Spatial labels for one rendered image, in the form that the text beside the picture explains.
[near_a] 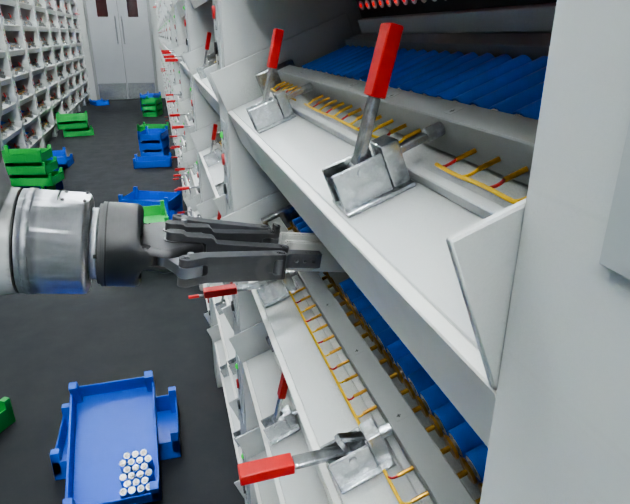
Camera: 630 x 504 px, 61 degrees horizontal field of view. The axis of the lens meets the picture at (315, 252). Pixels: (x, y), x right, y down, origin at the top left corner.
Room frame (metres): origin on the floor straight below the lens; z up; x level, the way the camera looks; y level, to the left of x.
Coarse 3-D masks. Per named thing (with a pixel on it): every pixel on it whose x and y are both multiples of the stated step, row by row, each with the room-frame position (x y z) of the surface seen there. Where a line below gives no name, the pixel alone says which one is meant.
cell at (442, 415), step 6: (450, 402) 0.29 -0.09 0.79; (438, 408) 0.29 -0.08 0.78; (444, 408) 0.29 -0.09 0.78; (450, 408) 0.29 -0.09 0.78; (438, 414) 0.28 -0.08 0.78; (444, 414) 0.28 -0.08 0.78; (450, 414) 0.28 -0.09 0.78; (456, 414) 0.28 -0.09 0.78; (438, 420) 0.29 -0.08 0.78; (444, 420) 0.28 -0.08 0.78; (450, 420) 0.28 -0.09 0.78; (456, 420) 0.28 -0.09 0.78; (462, 420) 0.28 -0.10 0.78; (444, 426) 0.28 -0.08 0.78; (450, 426) 0.28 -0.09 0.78; (444, 432) 0.29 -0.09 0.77
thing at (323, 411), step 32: (288, 224) 0.71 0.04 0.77; (288, 320) 0.48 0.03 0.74; (352, 320) 0.45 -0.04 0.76; (288, 352) 0.43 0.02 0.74; (288, 384) 0.39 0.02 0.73; (320, 384) 0.37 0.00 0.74; (352, 384) 0.36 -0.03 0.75; (320, 416) 0.34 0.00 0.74; (352, 416) 0.33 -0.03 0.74; (320, 448) 0.31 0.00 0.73; (384, 480) 0.27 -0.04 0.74
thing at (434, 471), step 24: (312, 288) 0.49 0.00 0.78; (336, 312) 0.43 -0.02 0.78; (312, 336) 0.43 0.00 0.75; (336, 336) 0.40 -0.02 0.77; (360, 336) 0.39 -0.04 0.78; (360, 360) 0.36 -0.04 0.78; (384, 384) 0.32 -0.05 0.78; (384, 408) 0.30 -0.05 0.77; (408, 408) 0.29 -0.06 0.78; (408, 432) 0.27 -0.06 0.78; (408, 456) 0.26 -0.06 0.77; (432, 456) 0.25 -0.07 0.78; (432, 480) 0.24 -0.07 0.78; (456, 480) 0.23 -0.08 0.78
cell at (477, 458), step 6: (474, 450) 0.25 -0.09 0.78; (480, 450) 0.25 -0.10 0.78; (486, 450) 0.25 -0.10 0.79; (468, 456) 0.25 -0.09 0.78; (474, 456) 0.25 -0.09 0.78; (480, 456) 0.25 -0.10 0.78; (486, 456) 0.24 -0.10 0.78; (468, 462) 0.25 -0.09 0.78; (474, 462) 0.24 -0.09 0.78; (480, 462) 0.24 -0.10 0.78; (474, 468) 0.24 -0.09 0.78; (480, 468) 0.24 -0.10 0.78; (480, 474) 0.24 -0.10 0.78; (480, 480) 0.24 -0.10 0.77
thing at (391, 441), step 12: (300, 288) 0.53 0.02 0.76; (312, 300) 0.50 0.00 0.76; (312, 312) 0.48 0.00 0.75; (324, 324) 0.45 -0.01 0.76; (348, 372) 0.37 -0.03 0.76; (360, 384) 0.35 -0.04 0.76; (360, 396) 0.34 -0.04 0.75; (396, 444) 0.28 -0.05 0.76; (396, 456) 0.28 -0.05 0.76; (408, 480) 0.26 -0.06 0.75; (420, 492) 0.25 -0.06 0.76
